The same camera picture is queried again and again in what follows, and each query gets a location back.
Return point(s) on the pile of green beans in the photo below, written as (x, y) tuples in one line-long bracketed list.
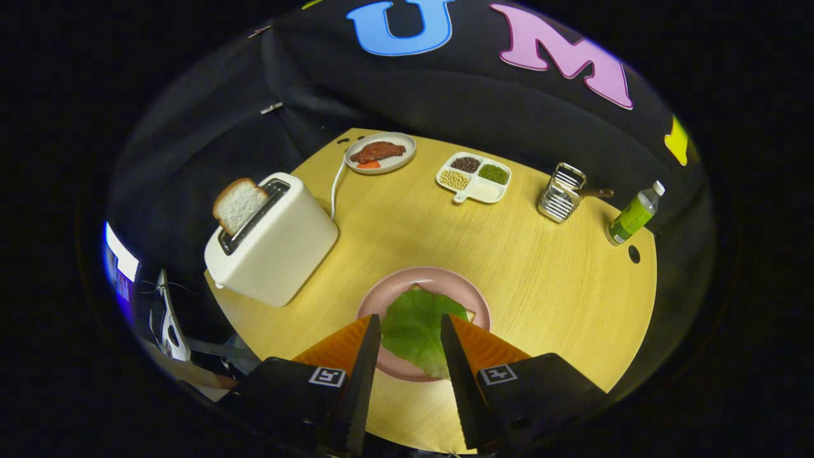
[(493, 173)]

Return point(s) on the pile of yellow beans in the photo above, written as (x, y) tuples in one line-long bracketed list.
[(454, 179)]

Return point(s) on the green label plastic bottle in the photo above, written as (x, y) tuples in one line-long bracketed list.
[(629, 219)]

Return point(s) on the orange carrot slice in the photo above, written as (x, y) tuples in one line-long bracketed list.
[(369, 165)]

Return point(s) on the grey oval plate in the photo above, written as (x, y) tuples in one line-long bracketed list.
[(404, 145)]

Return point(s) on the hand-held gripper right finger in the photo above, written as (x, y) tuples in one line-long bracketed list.
[(464, 394)]

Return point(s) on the white device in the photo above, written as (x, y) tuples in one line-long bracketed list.
[(170, 324)]

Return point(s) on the silver clip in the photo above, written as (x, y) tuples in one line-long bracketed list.
[(271, 107)]

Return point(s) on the pile of dark beans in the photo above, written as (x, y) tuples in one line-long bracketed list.
[(466, 164)]

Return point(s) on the white divided tray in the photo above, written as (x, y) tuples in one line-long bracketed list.
[(486, 191)]

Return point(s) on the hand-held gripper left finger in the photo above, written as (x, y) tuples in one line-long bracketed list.
[(359, 394)]

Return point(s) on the red-brown meat slice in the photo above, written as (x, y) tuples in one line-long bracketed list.
[(378, 151)]

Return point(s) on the pink round plate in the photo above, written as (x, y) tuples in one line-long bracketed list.
[(407, 277)]

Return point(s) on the green lettuce leaf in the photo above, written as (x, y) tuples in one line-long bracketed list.
[(416, 331)]

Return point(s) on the cream white toaster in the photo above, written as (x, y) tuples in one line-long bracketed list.
[(280, 254)]

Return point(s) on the bright screen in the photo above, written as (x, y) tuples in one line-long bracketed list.
[(119, 261)]

